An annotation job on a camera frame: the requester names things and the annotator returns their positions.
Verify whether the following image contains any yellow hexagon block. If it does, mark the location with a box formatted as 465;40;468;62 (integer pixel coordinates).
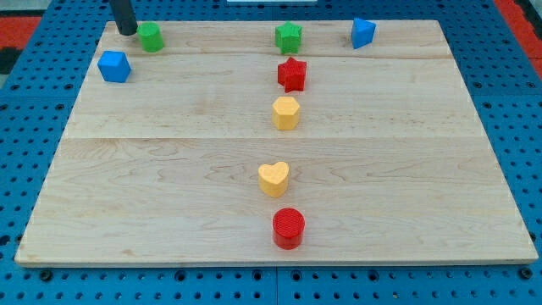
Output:
272;97;301;130

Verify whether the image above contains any red cylinder block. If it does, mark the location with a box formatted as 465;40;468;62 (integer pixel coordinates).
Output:
272;208;305;250

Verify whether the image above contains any green star block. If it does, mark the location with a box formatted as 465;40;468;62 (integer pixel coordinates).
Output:
274;21;302;54

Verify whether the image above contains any red star block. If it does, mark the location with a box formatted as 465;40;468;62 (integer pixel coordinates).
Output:
277;57;307;93

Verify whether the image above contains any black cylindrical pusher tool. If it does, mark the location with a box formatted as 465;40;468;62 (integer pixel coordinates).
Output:
109;0;138;36

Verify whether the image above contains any yellow heart block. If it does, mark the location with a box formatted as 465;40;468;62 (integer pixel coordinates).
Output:
258;161;290;197

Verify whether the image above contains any blue cube block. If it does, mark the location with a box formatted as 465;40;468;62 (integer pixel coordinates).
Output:
97;51;131;83

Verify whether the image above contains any green cylinder block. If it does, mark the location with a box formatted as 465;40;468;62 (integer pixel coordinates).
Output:
136;22;164;53

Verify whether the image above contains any light wooden board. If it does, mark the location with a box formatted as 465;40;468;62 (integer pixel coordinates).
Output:
14;20;538;268

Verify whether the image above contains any blue triangle block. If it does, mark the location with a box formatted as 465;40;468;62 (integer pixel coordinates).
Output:
351;18;376;49

